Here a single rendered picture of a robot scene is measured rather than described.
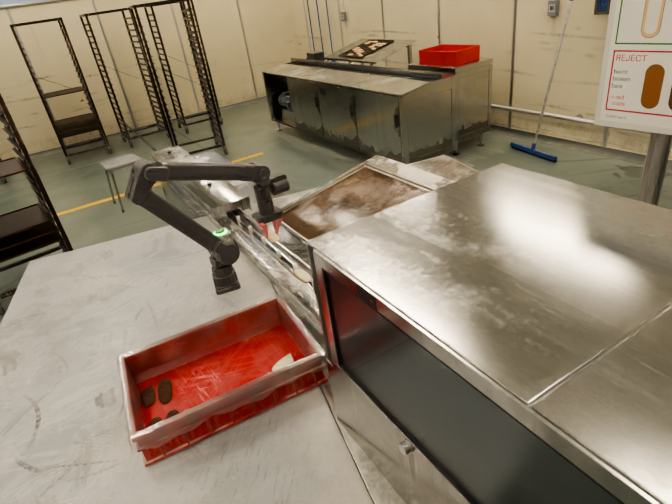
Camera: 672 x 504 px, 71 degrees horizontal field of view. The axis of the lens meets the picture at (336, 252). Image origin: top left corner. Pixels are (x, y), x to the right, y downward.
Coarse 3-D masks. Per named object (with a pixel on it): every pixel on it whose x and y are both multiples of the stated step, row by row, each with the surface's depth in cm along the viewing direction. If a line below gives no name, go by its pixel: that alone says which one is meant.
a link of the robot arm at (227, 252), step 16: (144, 160) 141; (128, 192) 141; (144, 192) 139; (144, 208) 143; (160, 208) 145; (176, 208) 150; (176, 224) 150; (192, 224) 153; (208, 240) 158; (224, 256) 162
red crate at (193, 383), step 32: (224, 352) 138; (256, 352) 136; (288, 352) 134; (192, 384) 128; (224, 384) 126; (288, 384) 117; (320, 384) 121; (160, 416) 119; (224, 416) 112; (160, 448) 107
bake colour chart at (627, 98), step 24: (624, 0) 115; (648, 0) 111; (624, 24) 117; (648, 24) 113; (624, 48) 119; (648, 48) 114; (624, 72) 121; (648, 72) 116; (600, 96) 128; (624, 96) 123; (648, 96) 118; (600, 120) 130; (624, 120) 125; (648, 120) 121
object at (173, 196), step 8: (208, 152) 326; (200, 160) 311; (208, 160) 309; (216, 160) 307; (224, 160) 304; (168, 184) 289; (232, 184) 263; (240, 184) 262; (248, 184) 260; (168, 192) 301; (176, 192) 274; (248, 192) 249; (168, 200) 313; (176, 200) 285; (184, 200) 252; (184, 208) 271; (192, 208) 240; (192, 216) 258; (200, 216) 230
